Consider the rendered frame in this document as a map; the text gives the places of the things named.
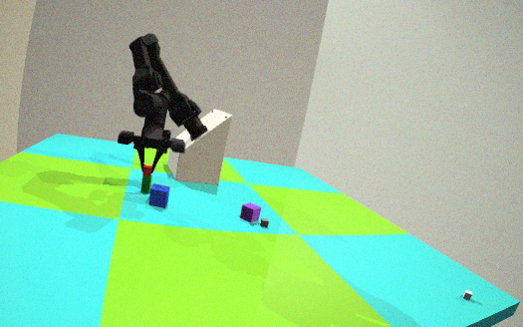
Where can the purple block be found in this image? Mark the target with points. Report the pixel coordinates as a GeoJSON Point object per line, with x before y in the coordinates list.
{"type": "Point", "coordinates": [250, 212]}

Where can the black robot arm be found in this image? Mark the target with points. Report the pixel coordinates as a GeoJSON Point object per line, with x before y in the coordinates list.
{"type": "Point", "coordinates": [150, 75]}

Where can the blue block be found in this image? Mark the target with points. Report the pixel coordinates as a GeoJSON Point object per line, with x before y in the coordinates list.
{"type": "Point", "coordinates": [158, 195]}

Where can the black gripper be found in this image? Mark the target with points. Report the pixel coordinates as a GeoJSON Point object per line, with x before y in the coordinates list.
{"type": "Point", "coordinates": [176, 145]}

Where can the red block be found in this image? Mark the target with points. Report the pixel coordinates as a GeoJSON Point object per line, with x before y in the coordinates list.
{"type": "Point", "coordinates": [147, 170]}

